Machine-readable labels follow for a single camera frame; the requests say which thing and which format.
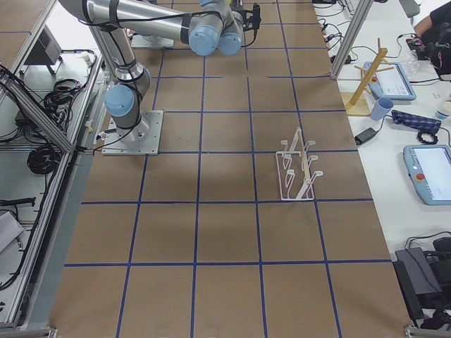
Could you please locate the black power adapter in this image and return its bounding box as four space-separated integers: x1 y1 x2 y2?
354 127 378 146

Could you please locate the black coiled cable bundle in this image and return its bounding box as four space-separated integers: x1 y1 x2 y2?
27 144 59 175

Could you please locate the teach pendant near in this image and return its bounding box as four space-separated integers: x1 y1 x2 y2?
403 144 450 206

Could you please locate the wooden mug tree stand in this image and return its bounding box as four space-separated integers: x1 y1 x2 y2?
340 39 394 116

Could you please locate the blue plaid folded cloth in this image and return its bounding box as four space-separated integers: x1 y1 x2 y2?
391 110 441 134

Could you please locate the teach pendant far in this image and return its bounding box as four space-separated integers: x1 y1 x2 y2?
369 62 416 101

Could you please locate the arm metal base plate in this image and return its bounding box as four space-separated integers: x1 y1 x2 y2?
131 35 174 49
101 110 163 156

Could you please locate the black bead bracelet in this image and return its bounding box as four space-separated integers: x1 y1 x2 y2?
416 130 438 144

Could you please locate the blue cup on desk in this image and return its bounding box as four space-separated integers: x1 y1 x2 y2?
370 97 394 120

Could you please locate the teach pendant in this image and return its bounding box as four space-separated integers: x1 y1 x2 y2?
403 144 450 206
369 62 416 101

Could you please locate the aluminium frame post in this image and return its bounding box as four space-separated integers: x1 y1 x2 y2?
330 0 373 80

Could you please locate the white wire cup rack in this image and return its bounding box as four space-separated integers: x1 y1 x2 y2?
276 127 323 201

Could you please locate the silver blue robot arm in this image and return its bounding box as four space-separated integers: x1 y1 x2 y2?
61 1 245 144

